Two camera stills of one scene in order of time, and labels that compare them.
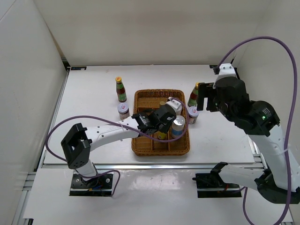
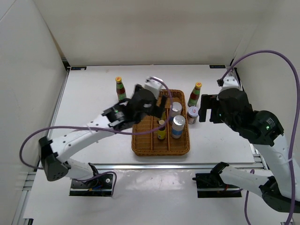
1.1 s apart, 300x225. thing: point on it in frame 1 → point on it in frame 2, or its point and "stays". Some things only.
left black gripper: [165, 129] → [155, 110]
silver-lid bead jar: [177, 126] stays
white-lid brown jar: [193, 114] stays
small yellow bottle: [161, 135] stays
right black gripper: [206, 90] → [208, 101]
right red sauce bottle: [193, 98] stays
